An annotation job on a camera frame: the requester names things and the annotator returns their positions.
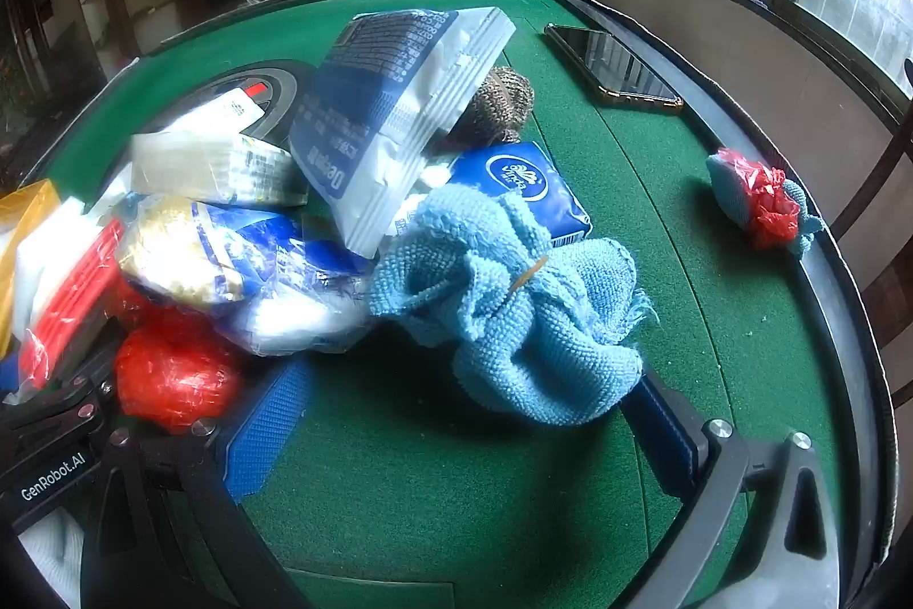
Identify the large red plastic bag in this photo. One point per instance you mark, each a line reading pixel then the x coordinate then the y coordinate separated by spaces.
pixel 171 377

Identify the blue knitted cloth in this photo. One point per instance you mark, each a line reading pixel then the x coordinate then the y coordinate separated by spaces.
pixel 809 202

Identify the yellow cardboard box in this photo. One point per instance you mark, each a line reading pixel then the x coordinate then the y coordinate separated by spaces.
pixel 25 209

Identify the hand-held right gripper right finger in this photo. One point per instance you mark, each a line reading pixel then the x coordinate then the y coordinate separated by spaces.
pixel 667 430

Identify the white plastic bag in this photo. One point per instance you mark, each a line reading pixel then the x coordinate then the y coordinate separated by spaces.
pixel 214 113

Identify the black smartphone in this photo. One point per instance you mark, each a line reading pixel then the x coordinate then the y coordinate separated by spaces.
pixel 613 63

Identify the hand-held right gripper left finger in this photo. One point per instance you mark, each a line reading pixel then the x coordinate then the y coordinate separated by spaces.
pixel 267 430

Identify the red and white package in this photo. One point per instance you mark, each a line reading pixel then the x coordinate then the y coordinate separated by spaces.
pixel 71 288

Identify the clear bag with blue print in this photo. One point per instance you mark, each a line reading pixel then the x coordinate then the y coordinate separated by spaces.
pixel 214 259

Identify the small blue tissue pack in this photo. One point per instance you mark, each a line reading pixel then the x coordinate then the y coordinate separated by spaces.
pixel 528 181

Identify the round table centre disc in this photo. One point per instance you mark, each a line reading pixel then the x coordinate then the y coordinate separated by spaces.
pixel 285 95

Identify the large blue white tissue pack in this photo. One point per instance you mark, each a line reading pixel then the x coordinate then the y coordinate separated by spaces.
pixel 385 117

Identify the blue terry towel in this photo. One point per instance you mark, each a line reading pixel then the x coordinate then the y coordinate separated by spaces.
pixel 513 323

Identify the metal scouring pad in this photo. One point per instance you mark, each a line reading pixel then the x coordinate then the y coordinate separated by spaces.
pixel 499 102

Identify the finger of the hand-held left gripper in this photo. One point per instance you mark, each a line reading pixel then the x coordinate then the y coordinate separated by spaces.
pixel 68 398

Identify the small red plastic bag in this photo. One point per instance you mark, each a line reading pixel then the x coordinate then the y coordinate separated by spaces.
pixel 760 195

